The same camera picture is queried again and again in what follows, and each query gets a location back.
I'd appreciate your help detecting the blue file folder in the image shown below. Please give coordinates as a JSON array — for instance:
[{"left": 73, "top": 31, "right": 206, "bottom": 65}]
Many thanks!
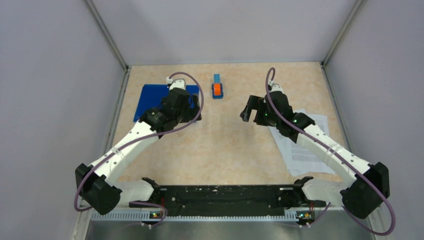
[{"left": 133, "top": 84, "right": 203, "bottom": 124}]

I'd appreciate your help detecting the white printed paper stack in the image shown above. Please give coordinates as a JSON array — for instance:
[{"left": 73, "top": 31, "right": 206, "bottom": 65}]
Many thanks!
[{"left": 269, "top": 126, "right": 335, "bottom": 177}]

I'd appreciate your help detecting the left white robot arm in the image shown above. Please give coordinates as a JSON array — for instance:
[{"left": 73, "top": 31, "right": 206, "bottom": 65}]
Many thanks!
[{"left": 75, "top": 78, "right": 202, "bottom": 215}]

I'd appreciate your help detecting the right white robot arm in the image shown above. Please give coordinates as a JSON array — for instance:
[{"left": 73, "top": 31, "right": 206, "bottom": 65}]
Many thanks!
[{"left": 240, "top": 84, "right": 390, "bottom": 219}]

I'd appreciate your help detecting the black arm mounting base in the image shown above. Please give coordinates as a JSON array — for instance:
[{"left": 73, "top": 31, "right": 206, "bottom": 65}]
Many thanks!
[{"left": 147, "top": 177, "right": 326, "bottom": 218}]

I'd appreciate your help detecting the blue orange tape dispenser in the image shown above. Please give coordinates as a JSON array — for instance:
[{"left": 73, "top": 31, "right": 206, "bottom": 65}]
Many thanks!
[{"left": 211, "top": 73, "right": 224, "bottom": 99}]

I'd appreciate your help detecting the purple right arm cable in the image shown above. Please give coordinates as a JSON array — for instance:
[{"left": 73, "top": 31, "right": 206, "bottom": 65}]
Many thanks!
[{"left": 265, "top": 67, "right": 397, "bottom": 237}]

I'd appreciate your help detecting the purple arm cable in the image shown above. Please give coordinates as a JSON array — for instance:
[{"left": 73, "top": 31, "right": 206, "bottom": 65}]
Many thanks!
[
  {"left": 265, "top": 67, "right": 397, "bottom": 237},
  {"left": 73, "top": 71, "right": 204, "bottom": 213}
]

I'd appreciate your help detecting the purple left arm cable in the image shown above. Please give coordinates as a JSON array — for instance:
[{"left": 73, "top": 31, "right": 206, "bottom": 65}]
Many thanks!
[{"left": 73, "top": 71, "right": 204, "bottom": 213}]

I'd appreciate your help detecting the white slotted cable duct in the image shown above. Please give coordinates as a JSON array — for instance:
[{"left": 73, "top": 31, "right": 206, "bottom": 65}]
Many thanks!
[{"left": 91, "top": 210, "right": 299, "bottom": 222}]

